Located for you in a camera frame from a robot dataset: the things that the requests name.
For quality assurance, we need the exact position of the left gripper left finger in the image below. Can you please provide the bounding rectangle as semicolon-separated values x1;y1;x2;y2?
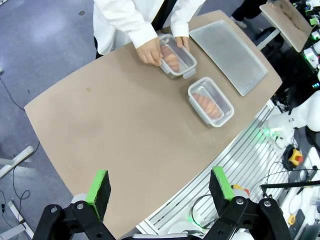
32;169;119;240

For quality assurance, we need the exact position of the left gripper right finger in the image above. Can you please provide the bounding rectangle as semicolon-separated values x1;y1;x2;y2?
199;165;294;240

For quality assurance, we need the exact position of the clear plastic clip lid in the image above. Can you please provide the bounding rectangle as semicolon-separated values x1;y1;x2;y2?
187;76;235;128
157;33;198;80

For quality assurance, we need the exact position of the golden brown croissant bread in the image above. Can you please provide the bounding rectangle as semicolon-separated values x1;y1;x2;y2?
160;44;181;74
191;92;224;121

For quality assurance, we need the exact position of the person's right forearm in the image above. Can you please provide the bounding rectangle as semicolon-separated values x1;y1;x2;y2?
92;0;159;50

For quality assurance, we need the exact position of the person's left forearm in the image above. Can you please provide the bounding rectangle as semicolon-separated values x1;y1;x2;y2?
171;0;201;39

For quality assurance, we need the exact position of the person's right hand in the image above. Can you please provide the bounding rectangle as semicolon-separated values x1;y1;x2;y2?
136;37;164;68

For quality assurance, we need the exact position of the person's left hand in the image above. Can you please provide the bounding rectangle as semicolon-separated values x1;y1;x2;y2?
174;35;190;49

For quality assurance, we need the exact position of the white device with orange cap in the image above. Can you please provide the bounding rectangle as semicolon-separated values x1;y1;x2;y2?
230;184;251;199

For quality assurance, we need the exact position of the black stand bar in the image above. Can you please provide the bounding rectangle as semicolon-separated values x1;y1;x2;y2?
259;179;320;192

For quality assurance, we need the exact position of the yellow red emergency stop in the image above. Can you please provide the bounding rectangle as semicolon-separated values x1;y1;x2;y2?
287;148;305;166

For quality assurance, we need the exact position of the black keypad device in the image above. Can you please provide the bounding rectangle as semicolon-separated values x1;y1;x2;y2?
290;209;306;234

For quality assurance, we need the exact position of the white table leg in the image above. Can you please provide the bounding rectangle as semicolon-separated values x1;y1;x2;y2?
0;145;35;179

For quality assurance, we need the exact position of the perforated metal baking tray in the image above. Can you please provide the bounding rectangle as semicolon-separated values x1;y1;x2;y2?
188;19;269;97

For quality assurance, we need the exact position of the person in white shirt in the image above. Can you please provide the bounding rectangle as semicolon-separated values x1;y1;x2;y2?
92;0;209;60

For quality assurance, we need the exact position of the brown background table top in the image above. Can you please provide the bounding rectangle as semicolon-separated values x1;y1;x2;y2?
259;0;314;54

